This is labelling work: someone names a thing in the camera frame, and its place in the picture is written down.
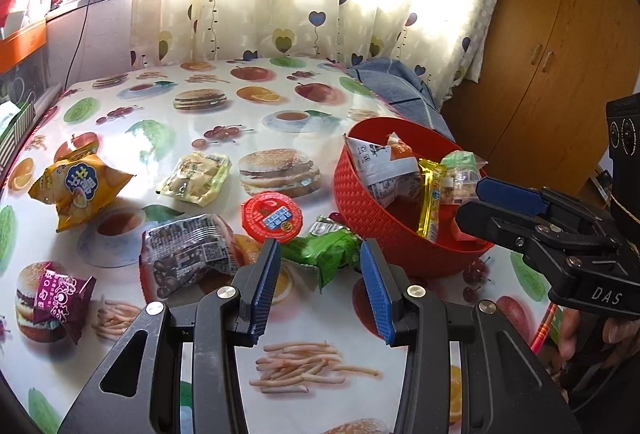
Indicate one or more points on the dark chestnut packet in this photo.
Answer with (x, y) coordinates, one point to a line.
(185, 249)

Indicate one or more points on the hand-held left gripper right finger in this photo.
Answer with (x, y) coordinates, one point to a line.
(375, 294)

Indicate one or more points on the long yellow snack packet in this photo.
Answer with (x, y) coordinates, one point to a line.
(430, 209)

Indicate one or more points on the red-lid jelly cup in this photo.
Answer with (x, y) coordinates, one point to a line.
(272, 216)

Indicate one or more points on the pink jelly cup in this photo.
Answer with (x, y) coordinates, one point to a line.
(462, 239)

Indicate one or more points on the orange and white snack bag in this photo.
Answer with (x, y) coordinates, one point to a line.
(385, 174)

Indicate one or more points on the food print tablecloth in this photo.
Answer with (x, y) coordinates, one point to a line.
(320, 324)

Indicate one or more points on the person's right hand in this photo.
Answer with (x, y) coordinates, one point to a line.
(569, 334)

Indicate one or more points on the white cardboard box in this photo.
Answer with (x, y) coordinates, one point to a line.
(12, 25)

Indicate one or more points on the purple snack packet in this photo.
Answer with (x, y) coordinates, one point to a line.
(62, 294)

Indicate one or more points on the pale yellow snack packet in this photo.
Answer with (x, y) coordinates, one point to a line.
(195, 176)

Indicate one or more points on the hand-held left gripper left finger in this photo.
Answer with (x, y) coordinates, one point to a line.
(265, 289)

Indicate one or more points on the clear green-label biscuit packet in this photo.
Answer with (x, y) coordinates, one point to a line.
(457, 179)

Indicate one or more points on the yellow chip packet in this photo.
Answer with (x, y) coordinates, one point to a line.
(80, 184)

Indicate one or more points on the wooden wardrobe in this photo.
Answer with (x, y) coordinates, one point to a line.
(550, 39)

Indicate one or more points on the blue cloth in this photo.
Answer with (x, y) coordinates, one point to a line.
(395, 89)

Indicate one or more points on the green snack packet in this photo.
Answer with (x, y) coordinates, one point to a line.
(325, 249)

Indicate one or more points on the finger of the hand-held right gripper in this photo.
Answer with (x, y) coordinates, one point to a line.
(507, 195)
(490, 226)

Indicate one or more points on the striped cardboard tray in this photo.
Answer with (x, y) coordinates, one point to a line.
(20, 124)

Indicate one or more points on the red plastic basket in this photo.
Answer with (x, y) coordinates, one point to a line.
(380, 224)

